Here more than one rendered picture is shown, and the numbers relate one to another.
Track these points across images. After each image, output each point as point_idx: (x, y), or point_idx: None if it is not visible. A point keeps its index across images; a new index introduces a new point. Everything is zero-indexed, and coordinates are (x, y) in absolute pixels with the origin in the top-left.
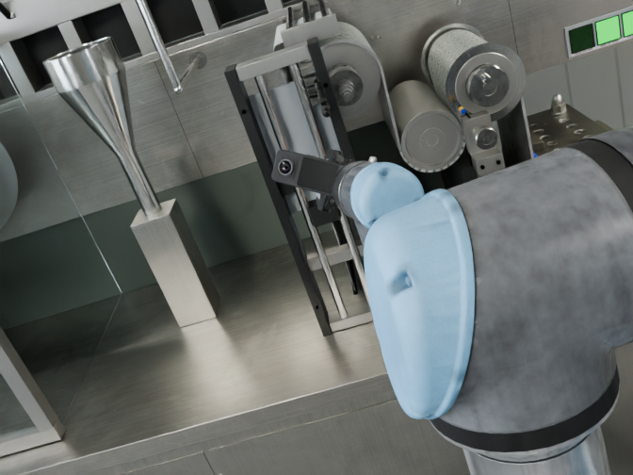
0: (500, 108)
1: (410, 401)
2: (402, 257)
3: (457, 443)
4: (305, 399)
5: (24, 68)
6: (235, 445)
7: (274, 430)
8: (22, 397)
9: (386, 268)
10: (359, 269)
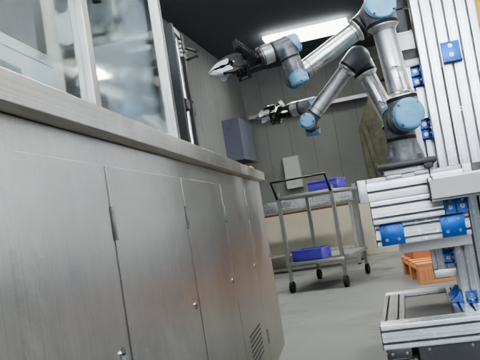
0: None
1: (394, 6)
2: None
3: (393, 21)
4: (236, 163)
5: None
6: (223, 186)
7: (226, 184)
8: (174, 109)
9: None
10: (193, 140)
